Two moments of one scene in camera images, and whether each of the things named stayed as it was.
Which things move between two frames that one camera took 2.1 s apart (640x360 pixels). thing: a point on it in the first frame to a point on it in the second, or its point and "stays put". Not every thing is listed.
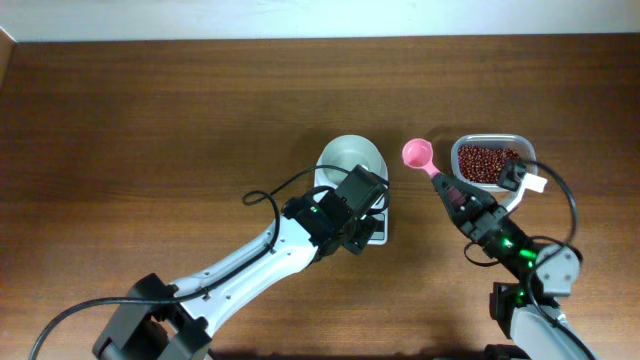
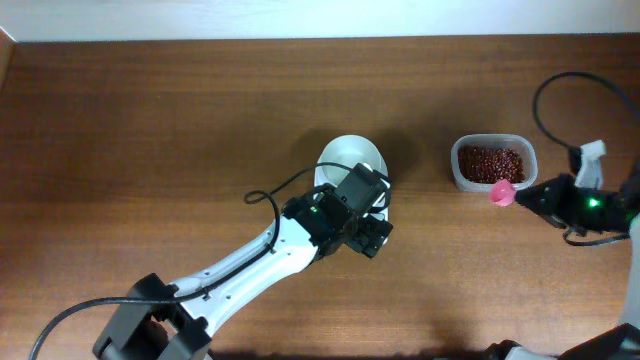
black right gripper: x=478 y=215 to x=554 y=190
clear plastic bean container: x=478 y=159 stays put
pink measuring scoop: x=417 y=153 to x=502 y=193
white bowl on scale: x=346 y=151 stays put
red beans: x=483 y=164 stays put
